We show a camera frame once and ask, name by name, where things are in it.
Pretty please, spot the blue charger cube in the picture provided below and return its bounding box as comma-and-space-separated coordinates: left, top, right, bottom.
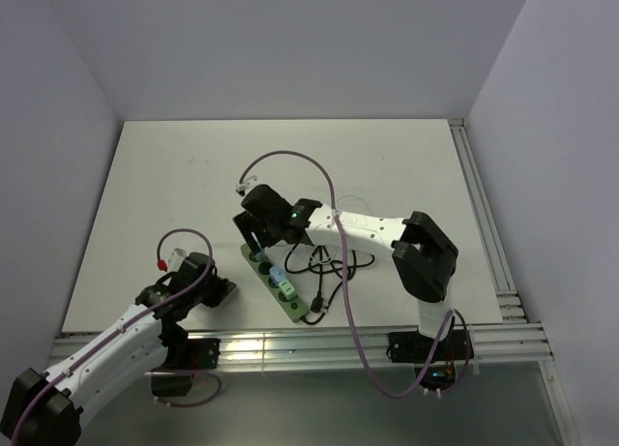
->
269, 265, 287, 285

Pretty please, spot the green two-port charger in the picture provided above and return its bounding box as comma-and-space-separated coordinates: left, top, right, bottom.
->
278, 279, 297, 302

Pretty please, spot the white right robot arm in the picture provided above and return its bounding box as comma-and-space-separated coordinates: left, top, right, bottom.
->
233, 182, 458, 359

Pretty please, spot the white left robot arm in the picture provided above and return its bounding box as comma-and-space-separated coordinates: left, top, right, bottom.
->
1, 253, 236, 445

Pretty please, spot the green power strip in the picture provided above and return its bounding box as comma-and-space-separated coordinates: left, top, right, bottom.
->
240, 244, 310, 323

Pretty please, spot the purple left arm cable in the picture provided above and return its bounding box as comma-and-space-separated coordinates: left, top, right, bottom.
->
0, 227, 223, 432

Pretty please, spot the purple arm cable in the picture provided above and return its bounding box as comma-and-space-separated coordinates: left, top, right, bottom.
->
239, 149, 473, 399
0, 227, 223, 432

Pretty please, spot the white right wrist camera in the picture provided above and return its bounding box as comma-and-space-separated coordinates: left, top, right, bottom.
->
235, 176, 259, 196

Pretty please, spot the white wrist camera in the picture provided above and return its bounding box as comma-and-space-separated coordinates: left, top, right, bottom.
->
235, 176, 259, 196
167, 248, 189, 272

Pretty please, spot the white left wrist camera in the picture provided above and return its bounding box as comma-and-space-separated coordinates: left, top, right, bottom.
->
167, 248, 189, 272

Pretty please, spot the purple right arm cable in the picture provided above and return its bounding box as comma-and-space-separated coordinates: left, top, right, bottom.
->
239, 149, 473, 399

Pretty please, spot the light green charging cable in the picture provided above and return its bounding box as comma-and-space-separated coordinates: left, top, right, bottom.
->
336, 194, 373, 210

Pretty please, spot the black power cord with plug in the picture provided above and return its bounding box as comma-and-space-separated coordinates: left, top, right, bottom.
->
282, 242, 376, 326

